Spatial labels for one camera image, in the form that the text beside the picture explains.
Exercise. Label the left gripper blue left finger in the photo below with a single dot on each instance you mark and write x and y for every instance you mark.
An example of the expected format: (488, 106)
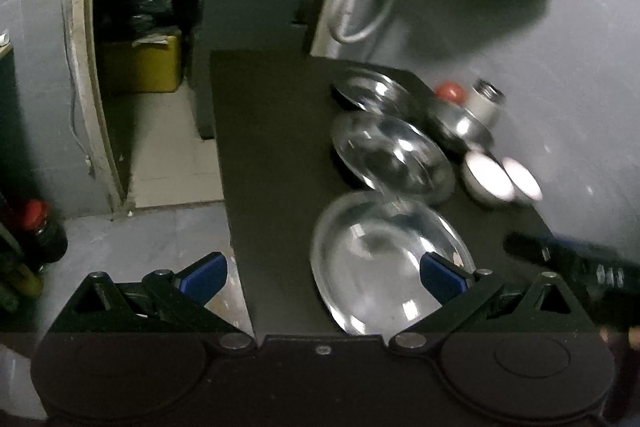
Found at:
(196, 284)

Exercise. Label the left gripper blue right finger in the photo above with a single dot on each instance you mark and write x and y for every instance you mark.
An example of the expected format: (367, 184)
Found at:
(453, 286)

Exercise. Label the large steel plate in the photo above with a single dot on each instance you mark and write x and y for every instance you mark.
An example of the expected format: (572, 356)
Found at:
(366, 254)

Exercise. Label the white ceramic bowl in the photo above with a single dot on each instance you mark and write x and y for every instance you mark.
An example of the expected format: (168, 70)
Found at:
(486, 181)
(526, 187)

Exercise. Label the steel mixing bowl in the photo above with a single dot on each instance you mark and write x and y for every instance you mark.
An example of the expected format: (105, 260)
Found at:
(455, 128)

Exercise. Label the dark bottle red cap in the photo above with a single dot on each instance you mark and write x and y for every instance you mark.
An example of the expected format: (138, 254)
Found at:
(45, 240)

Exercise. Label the white steel thermos flask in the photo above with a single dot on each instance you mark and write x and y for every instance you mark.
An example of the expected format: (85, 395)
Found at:
(485, 102)

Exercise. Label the red tomato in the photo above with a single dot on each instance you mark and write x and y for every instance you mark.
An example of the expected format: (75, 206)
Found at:
(451, 91)

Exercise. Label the yellow container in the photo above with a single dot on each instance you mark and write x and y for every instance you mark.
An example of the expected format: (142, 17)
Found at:
(156, 64)

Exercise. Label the dark grey cabinet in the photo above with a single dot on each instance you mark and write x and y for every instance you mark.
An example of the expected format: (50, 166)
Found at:
(254, 25)

